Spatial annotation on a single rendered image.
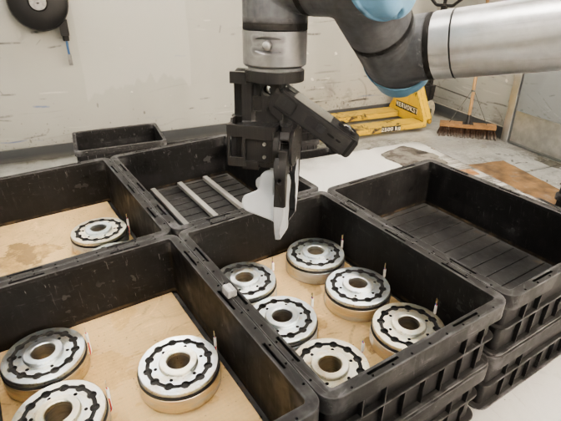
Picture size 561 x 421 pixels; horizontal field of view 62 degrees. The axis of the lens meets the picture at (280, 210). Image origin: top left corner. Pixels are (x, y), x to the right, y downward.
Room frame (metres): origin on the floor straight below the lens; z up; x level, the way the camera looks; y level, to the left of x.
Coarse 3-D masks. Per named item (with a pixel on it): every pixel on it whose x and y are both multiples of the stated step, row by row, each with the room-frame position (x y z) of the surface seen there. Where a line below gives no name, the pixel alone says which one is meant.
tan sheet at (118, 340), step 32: (96, 320) 0.56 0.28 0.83; (128, 320) 0.56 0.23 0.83; (160, 320) 0.56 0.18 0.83; (96, 352) 0.49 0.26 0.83; (128, 352) 0.49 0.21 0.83; (0, 384) 0.43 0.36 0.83; (96, 384) 0.43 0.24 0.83; (128, 384) 0.43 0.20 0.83; (224, 384) 0.43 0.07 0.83; (128, 416) 0.38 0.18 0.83; (160, 416) 0.38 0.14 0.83; (192, 416) 0.38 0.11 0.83; (224, 416) 0.38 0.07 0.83; (256, 416) 0.38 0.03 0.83
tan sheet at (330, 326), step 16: (272, 256) 0.73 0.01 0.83; (288, 288) 0.64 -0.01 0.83; (304, 288) 0.64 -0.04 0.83; (320, 288) 0.64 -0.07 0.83; (320, 304) 0.59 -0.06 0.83; (320, 320) 0.56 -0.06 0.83; (336, 320) 0.56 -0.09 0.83; (320, 336) 0.52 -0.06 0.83; (336, 336) 0.52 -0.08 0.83; (352, 336) 0.52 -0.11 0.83; (368, 336) 0.52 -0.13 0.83; (368, 352) 0.49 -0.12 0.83
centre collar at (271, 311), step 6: (276, 306) 0.54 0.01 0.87; (282, 306) 0.54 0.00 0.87; (288, 306) 0.54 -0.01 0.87; (270, 312) 0.53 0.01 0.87; (288, 312) 0.54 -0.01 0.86; (294, 312) 0.53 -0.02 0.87; (270, 318) 0.52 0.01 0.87; (294, 318) 0.52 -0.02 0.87; (270, 324) 0.51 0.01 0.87; (276, 324) 0.50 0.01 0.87; (282, 324) 0.50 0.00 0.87; (288, 324) 0.50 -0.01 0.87; (294, 324) 0.51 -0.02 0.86
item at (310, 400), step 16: (160, 240) 0.63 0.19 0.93; (176, 240) 0.63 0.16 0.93; (96, 256) 0.58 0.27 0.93; (112, 256) 0.58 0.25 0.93; (192, 256) 0.58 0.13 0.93; (48, 272) 0.54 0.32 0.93; (64, 272) 0.55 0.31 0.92; (208, 272) 0.54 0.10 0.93; (0, 288) 0.50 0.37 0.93; (224, 304) 0.47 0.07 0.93; (240, 320) 0.44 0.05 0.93; (256, 336) 0.41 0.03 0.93; (272, 352) 0.39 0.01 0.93; (288, 368) 0.36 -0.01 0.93; (304, 384) 0.35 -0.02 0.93; (304, 400) 0.32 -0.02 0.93; (288, 416) 0.30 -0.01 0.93; (304, 416) 0.30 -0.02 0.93
